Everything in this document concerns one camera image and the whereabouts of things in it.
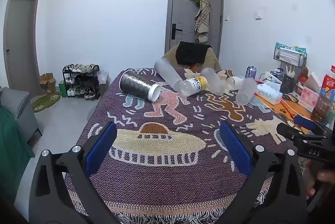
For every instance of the grey entrance door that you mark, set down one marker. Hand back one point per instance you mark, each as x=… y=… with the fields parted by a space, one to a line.
x=183 y=4

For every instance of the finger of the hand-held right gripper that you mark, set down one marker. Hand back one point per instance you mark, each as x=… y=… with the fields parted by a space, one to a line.
x=286 y=131
x=303 y=123

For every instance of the tall frosted plastic cup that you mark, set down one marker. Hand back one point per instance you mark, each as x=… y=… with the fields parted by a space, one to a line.
x=166 y=72

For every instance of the grey interior door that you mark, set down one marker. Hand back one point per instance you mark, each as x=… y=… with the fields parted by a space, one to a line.
x=21 y=40

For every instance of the red snack packet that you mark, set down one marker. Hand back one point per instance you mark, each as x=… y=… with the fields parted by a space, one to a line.
x=328 y=86

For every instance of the grey sofa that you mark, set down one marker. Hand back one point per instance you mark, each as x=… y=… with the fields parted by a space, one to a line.
x=15 y=106

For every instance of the green floor rug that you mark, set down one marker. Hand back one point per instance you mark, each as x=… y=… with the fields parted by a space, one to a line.
x=45 y=102

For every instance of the clear bottle yellow cap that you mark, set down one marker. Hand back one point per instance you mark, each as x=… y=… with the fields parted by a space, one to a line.
x=193 y=85

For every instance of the rows of shoes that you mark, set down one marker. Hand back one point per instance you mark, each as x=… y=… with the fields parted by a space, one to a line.
x=81 y=80

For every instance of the black shoe rack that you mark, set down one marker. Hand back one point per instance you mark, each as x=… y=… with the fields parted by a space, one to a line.
x=99 y=82

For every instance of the small clear plastic cup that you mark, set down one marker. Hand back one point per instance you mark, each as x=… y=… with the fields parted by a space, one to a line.
x=234 y=83

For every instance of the black door lock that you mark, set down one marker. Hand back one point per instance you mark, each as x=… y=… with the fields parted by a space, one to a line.
x=174 y=31

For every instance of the black folded cloth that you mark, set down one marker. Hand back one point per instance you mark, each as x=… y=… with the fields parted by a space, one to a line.
x=192 y=52

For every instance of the pink floral box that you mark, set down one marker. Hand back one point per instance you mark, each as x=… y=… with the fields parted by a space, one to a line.
x=308 y=98

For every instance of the patterned tissue box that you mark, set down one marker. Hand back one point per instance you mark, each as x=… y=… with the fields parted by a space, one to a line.
x=269 y=94

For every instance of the white plastic bag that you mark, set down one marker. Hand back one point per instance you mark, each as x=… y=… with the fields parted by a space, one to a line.
x=102 y=81

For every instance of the white light switch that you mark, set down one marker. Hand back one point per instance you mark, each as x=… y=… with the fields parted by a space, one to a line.
x=258 y=14

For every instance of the black glitter cup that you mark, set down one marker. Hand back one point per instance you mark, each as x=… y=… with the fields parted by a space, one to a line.
x=136 y=84

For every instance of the beige plaid scarf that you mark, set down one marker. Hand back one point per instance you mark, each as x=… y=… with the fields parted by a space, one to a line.
x=203 y=14

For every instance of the orange desk mat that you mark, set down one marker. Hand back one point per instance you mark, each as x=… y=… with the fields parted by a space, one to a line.
x=290 y=106

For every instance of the person's right hand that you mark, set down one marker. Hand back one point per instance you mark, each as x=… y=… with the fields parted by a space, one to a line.
x=325 y=176

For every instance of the black mesh pen holder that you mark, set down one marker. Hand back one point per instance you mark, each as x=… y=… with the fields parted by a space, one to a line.
x=288 y=84

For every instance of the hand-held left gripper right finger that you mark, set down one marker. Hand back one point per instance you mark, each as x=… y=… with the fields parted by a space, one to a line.
x=235 y=150

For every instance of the cardboard box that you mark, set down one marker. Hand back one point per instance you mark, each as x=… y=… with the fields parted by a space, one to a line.
x=48 y=82

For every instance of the green cloth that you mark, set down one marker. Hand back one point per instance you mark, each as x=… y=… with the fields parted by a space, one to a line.
x=11 y=140

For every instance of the green bag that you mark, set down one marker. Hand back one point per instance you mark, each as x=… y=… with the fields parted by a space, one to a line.
x=62 y=89

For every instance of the brown bottle pack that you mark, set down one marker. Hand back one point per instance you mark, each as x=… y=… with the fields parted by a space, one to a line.
x=322 y=108

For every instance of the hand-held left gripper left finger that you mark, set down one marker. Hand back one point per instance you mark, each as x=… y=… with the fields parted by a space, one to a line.
x=100 y=150

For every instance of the blue drink can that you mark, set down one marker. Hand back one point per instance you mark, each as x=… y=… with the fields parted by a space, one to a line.
x=250 y=72

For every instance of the printed woven blanket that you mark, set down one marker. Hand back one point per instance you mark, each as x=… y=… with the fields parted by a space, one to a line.
x=167 y=174

